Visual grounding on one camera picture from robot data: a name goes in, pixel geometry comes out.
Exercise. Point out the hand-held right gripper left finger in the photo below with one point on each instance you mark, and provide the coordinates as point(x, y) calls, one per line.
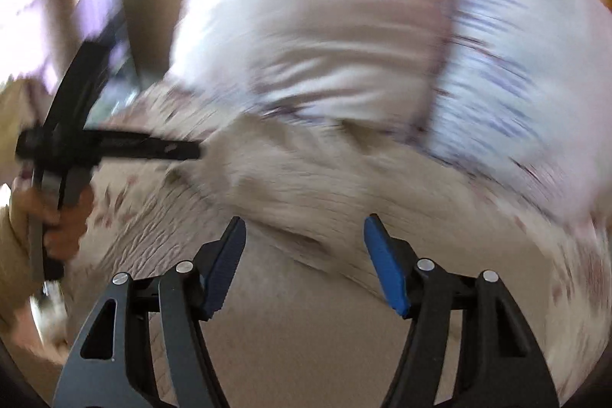
point(223, 267)

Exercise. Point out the red floral bed sheet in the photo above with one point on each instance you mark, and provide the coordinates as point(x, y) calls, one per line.
point(114, 202)

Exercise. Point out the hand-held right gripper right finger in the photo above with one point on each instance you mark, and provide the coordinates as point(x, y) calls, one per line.
point(387, 267)

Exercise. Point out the person's left hand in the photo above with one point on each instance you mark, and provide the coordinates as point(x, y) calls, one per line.
point(69, 231)

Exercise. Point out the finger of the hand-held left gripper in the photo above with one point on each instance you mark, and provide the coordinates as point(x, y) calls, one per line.
point(153, 147)

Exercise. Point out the cream knit sweater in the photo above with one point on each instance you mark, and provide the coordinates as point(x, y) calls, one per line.
point(306, 188)

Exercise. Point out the blue floral pillow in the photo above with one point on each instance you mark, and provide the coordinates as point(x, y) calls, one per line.
point(516, 54)

